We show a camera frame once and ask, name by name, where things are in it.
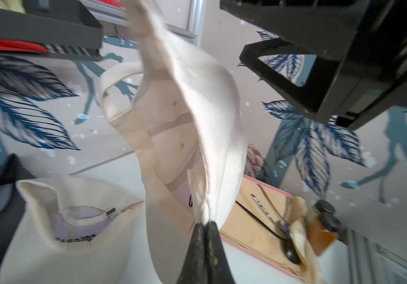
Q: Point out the black spoon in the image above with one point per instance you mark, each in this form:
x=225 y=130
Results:
x=287 y=243

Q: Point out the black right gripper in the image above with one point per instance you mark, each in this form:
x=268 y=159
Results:
x=360 y=69

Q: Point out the black wall basket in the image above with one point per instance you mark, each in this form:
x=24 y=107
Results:
x=66 y=29

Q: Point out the pink plastic tray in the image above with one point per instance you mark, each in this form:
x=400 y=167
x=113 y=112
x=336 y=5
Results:
x=242 y=230

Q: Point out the amber spice jar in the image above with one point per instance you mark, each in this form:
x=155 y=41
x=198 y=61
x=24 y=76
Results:
x=322 y=226

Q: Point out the cream baseball cap rear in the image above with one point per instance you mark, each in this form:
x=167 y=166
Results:
x=74 y=231

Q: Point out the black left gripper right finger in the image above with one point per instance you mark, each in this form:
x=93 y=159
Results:
x=218 y=270

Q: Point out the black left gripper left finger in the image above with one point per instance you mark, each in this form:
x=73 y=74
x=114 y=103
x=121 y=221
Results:
x=195 y=270

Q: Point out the cream Colorado baseball cap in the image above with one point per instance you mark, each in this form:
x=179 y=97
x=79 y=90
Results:
x=179 y=110

